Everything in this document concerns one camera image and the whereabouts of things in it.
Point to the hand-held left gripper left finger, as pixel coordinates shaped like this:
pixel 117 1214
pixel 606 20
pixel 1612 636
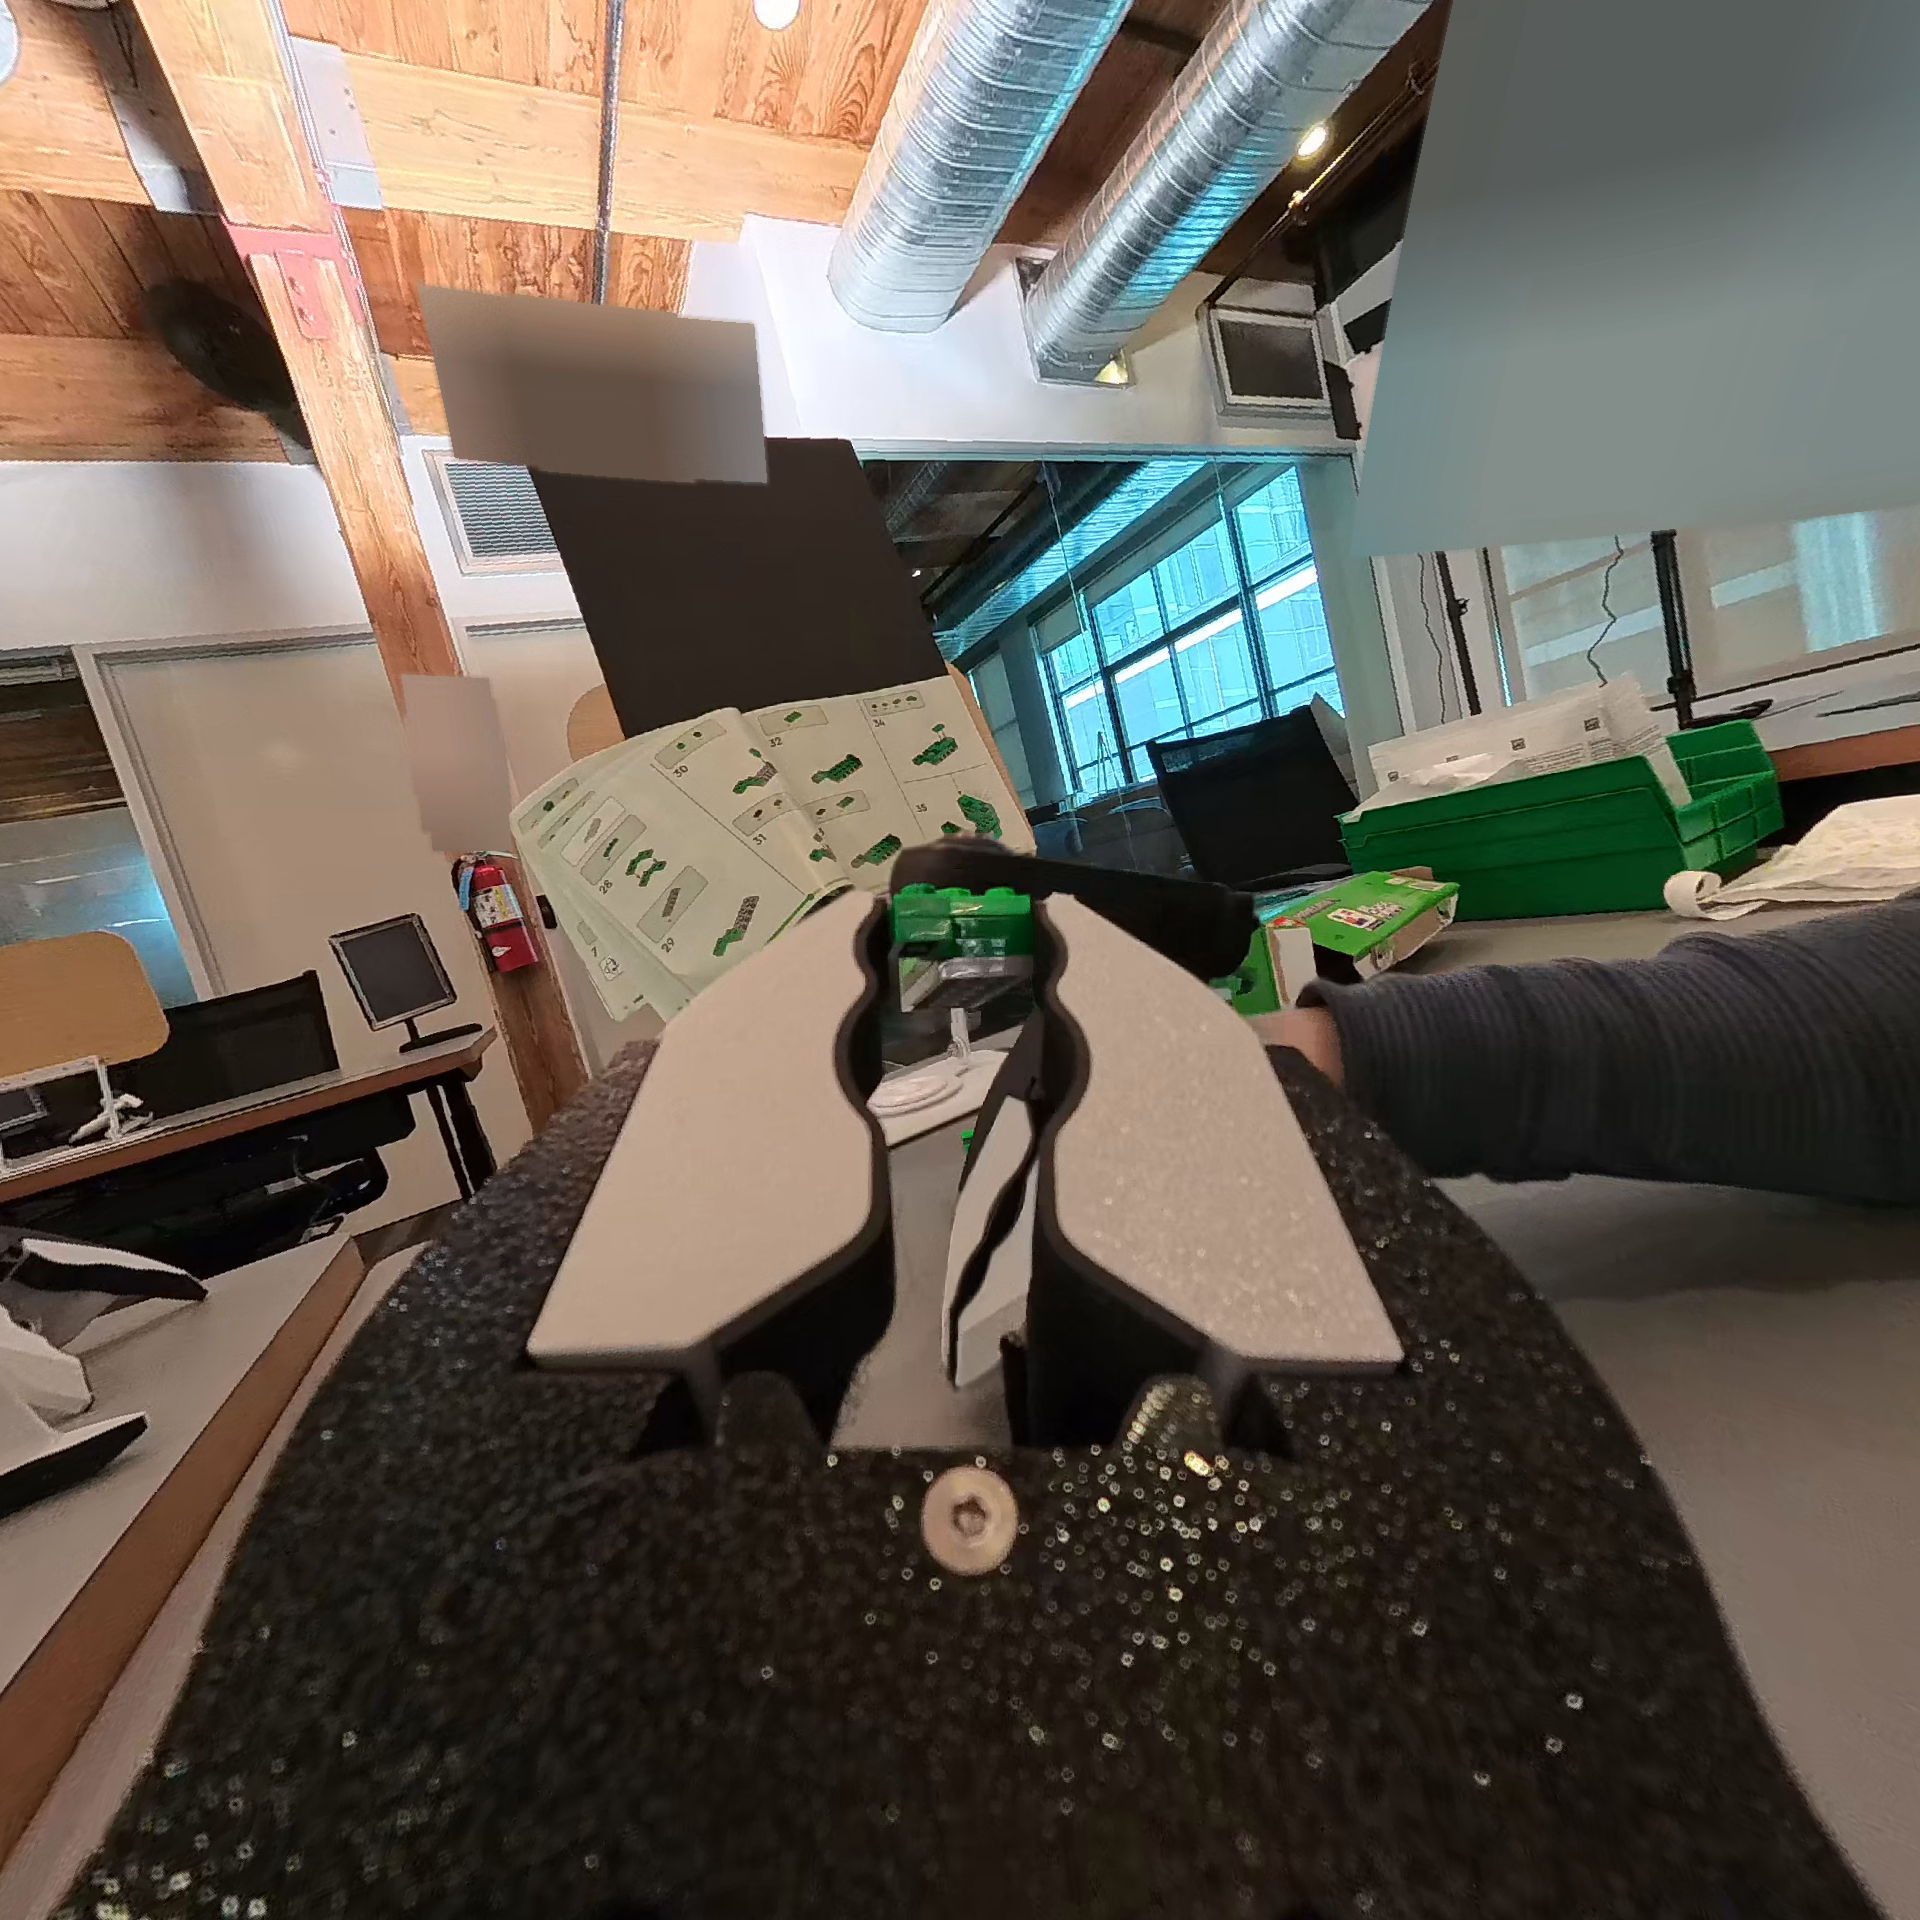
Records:
pixel 705 1170

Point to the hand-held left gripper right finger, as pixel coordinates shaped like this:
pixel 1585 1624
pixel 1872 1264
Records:
pixel 1217 1186

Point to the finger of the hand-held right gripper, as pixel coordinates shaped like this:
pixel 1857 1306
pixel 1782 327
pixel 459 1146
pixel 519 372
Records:
pixel 983 1162
pixel 1002 1316

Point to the green brick assembly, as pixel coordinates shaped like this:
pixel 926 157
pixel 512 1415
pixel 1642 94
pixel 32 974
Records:
pixel 960 923

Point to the person's right forearm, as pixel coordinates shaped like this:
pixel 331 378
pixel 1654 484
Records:
pixel 1649 1049

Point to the wooden side desk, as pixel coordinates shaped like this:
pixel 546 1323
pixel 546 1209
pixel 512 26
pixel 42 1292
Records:
pixel 298 1098

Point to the tan desk divider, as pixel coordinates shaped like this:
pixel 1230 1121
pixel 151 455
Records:
pixel 72 1007

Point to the person's right hand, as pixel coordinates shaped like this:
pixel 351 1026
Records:
pixel 1308 1039

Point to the white booklet stand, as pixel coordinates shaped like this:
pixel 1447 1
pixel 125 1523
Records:
pixel 940 1083

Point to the black mesh chair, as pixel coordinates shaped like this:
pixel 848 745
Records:
pixel 1253 793

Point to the green printed box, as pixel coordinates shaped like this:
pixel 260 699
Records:
pixel 1372 928

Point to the red fire extinguisher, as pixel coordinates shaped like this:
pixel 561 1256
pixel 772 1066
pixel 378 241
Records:
pixel 502 915

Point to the green instruction booklet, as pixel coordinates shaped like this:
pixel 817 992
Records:
pixel 721 843

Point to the small monitor on stand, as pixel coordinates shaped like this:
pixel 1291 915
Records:
pixel 392 976

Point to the clear plastic bags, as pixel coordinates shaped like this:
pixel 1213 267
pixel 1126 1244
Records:
pixel 1512 735

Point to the black light stand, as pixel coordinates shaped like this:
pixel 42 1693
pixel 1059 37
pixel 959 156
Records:
pixel 1677 630
pixel 1459 645

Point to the green storage bin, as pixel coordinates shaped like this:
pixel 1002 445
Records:
pixel 1575 843

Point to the black office chair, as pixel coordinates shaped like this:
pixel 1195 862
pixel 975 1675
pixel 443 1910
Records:
pixel 241 1035

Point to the black board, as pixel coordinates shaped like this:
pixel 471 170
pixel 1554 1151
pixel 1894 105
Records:
pixel 721 602

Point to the white black-edged object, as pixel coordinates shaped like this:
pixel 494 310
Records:
pixel 87 1273

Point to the white crumpled cloth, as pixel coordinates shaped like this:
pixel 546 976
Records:
pixel 1831 856

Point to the wood-edged work table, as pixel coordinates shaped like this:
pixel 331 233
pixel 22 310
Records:
pixel 1845 745

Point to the grey ceiling pipe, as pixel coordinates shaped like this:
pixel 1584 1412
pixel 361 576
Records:
pixel 609 150

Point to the black ceiling speaker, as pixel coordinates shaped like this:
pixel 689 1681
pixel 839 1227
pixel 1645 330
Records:
pixel 225 363

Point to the ceiling bulb lamp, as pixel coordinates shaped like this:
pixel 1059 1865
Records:
pixel 777 9

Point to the dark wall vent grille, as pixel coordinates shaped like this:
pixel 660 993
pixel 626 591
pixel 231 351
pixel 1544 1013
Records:
pixel 1270 358

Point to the white wall vent grille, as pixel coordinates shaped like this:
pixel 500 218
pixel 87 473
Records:
pixel 494 511

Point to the wide silver air duct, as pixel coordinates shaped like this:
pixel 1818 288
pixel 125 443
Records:
pixel 975 150
pixel 1201 196

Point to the wooden post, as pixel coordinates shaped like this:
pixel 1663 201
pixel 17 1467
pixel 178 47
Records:
pixel 348 450

